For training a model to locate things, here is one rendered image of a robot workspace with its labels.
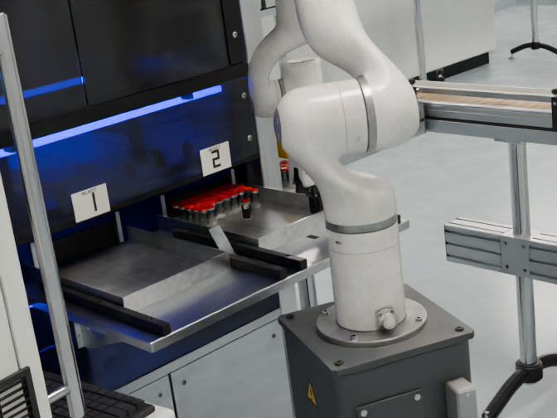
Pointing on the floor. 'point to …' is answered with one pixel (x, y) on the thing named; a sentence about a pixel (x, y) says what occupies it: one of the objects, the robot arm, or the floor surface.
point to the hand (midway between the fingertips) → (317, 204)
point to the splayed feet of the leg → (526, 374)
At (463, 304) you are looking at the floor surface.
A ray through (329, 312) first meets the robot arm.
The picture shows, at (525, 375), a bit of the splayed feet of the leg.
